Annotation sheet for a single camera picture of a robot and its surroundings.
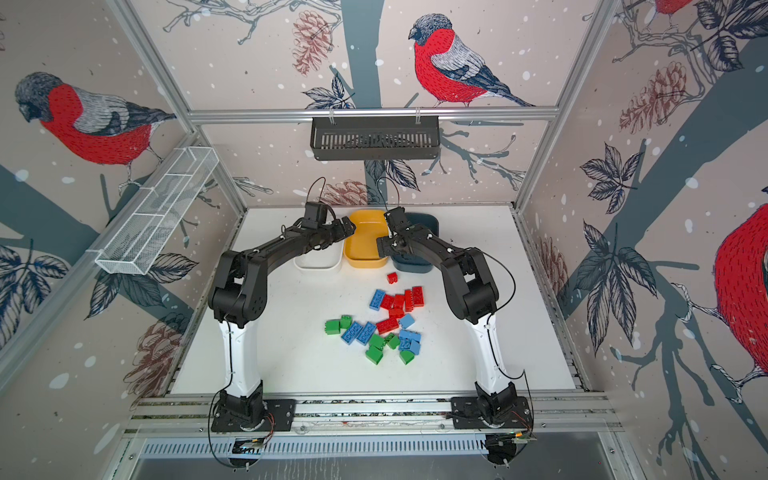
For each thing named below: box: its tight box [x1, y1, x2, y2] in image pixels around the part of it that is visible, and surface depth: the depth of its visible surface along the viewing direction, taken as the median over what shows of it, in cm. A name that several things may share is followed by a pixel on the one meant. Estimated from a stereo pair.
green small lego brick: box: [339, 314, 353, 330], surface depth 90 cm
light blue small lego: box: [400, 313, 416, 329], surface depth 91 cm
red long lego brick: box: [380, 290, 414, 312], surface depth 95 cm
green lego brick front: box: [365, 345, 383, 365], surface depth 85 cm
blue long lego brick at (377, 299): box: [369, 289, 386, 311], surface depth 95 cm
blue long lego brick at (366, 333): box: [356, 321, 376, 346], surface depth 89 cm
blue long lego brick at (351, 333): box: [340, 321, 363, 345], surface depth 89 cm
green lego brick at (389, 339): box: [369, 333, 400, 350], surface depth 87 cm
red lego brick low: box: [376, 318, 399, 335], surface depth 90 cm
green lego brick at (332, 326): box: [324, 319, 341, 335], surface depth 90 cm
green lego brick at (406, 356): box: [399, 350, 415, 366], surface depth 83 cm
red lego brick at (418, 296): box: [412, 286, 425, 307], surface depth 97 cm
